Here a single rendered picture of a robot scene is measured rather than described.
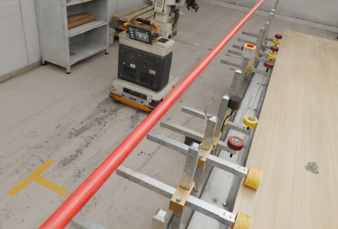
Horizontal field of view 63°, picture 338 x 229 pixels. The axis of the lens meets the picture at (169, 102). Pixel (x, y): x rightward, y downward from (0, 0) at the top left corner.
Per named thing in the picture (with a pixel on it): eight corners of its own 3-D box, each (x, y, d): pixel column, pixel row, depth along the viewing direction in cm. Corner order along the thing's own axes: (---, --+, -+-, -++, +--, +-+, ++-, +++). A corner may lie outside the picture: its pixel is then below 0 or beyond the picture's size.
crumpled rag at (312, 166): (316, 176, 125) (318, 173, 123) (302, 167, 129) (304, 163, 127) (323, 168, 130) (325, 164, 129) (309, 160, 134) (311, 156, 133)
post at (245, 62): (225, 115, 196) (242, 56, 172) (227, 111, 199) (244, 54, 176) (231, 117, 194) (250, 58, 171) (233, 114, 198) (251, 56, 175)
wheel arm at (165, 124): (159, 127, 153) (160, 121, 151) (161, 124, 156) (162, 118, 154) (235, 156, 141) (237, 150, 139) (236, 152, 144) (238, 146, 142)
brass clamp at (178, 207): (166, 208, 98) (168, 199, 95) (180, 182, 108) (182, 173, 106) (182, 216, 96) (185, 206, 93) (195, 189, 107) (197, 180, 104)
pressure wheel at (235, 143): (221, 158, 142) (227, 141, 136) (225, 149, 149) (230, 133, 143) (236, 164, 140) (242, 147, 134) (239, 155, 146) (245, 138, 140)
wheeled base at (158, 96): (156, 117, 297) (159, 97, 284) (107, 98, 316) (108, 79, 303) (180, 92, 351) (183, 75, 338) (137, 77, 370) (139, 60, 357)
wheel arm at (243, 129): (180, 112, 174) (181, 106, 171) (182, 109, 176) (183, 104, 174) (248, 136, 162) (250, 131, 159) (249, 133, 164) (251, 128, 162)
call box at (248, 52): (240, 58, 172) (243, 46, 168) (242, 54, 177) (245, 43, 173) (251, 61, 170) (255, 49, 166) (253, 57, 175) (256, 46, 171)
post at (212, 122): (188, 195, 137) (208, 118, 112) (190, 191, 140) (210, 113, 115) (194, 198, 136) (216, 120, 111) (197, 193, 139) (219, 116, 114)
